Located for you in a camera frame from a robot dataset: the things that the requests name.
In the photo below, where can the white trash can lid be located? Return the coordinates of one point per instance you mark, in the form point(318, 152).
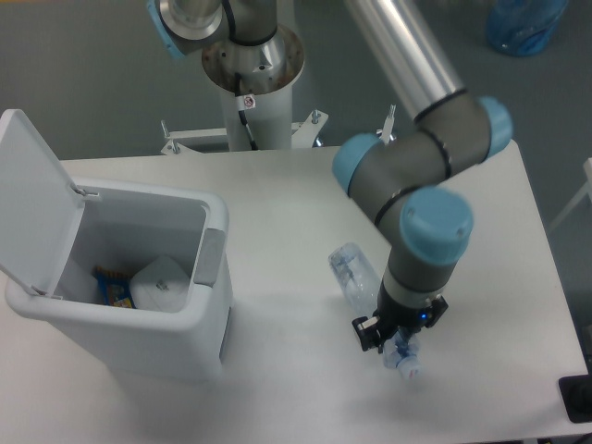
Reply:
point(41, 207)

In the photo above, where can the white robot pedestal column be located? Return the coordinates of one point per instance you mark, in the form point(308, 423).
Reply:
point(255, 88)

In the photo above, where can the white pedestal base frame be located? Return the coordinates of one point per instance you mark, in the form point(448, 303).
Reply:
point(305, 134)

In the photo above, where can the white furniture leg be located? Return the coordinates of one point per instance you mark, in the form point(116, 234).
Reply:
point(583, 193)

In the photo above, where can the black device at table edge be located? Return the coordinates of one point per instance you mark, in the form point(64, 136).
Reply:
point(576, 396)

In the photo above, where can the clear crushed plastic bottle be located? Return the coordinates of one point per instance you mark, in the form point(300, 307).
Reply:
point(360, 283)

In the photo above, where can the white plastic trash can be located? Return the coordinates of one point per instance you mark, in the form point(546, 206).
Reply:
point(125, 231)

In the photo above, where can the blue plastic bag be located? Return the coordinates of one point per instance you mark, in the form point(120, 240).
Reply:
point(523, 28)

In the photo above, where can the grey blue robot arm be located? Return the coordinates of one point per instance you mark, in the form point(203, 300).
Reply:
point(397, 185)

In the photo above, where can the white plastic wrapper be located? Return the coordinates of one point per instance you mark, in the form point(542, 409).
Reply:
point(161, 286)

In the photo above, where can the blue orange snack packet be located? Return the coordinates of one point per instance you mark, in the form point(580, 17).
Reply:
point(115, 287)

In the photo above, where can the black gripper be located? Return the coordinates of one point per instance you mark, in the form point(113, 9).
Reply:
point(390, 316)

